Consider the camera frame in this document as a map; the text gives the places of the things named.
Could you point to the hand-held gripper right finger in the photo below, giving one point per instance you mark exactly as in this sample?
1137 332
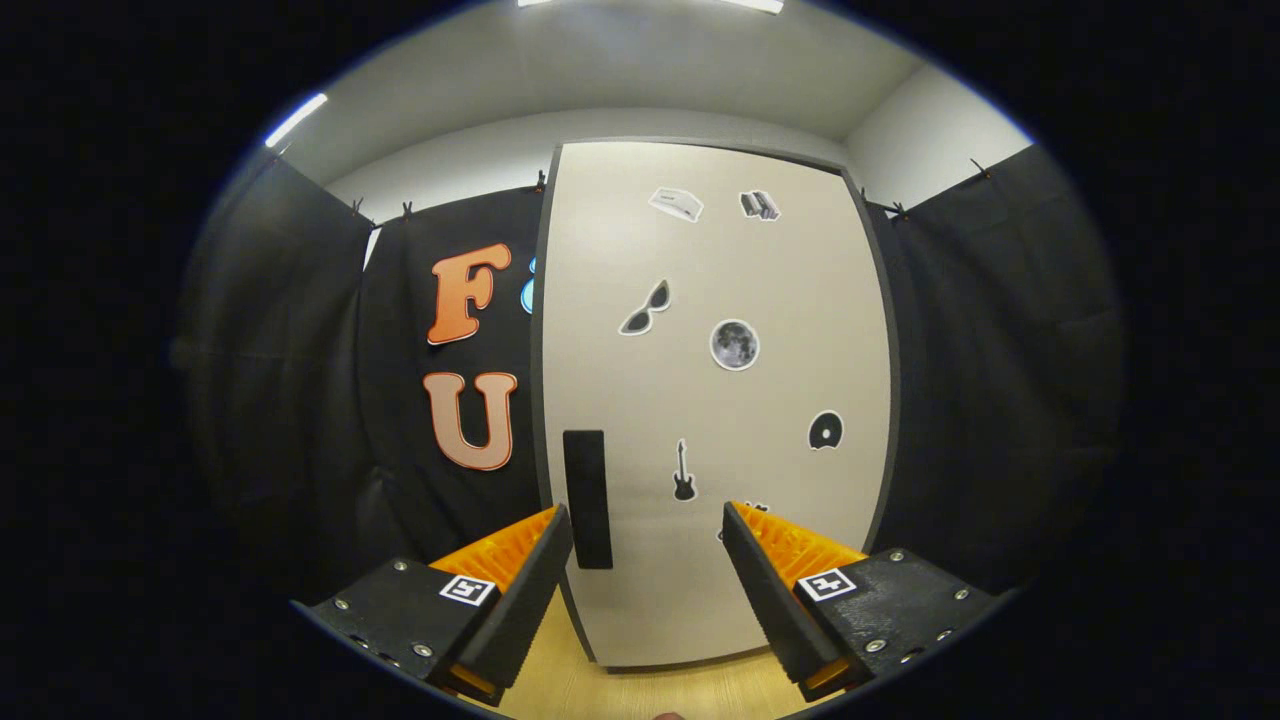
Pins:
765 590

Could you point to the wide ceiling light panel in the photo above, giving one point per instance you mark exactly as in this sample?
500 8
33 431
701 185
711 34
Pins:
760 5

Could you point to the black backdrop cloth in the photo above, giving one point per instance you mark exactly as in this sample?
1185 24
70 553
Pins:
1000 380

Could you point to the grey shoe cabinet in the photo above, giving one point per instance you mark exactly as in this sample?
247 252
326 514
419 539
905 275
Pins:
536 380

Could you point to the row of black cloth clips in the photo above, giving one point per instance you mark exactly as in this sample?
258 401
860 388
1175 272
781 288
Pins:
540 183

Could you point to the narrow ceiling light strip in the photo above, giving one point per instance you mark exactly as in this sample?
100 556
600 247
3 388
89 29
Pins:
296 120

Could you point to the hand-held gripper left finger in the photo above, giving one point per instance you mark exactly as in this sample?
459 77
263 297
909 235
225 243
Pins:
530 590

